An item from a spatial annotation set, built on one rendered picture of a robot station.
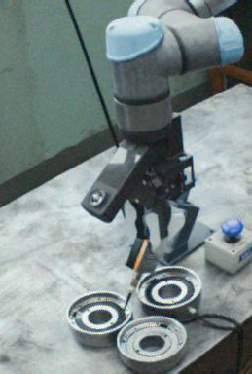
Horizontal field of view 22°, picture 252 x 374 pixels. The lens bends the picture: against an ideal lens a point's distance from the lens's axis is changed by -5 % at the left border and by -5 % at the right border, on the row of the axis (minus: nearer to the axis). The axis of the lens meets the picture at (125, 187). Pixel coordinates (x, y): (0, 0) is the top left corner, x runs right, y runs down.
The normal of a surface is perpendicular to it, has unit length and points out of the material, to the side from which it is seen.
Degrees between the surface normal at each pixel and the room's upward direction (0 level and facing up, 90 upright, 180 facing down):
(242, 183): 0
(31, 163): 90
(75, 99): 90
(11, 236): 0
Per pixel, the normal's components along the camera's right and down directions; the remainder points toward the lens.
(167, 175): 0.67, 0.34
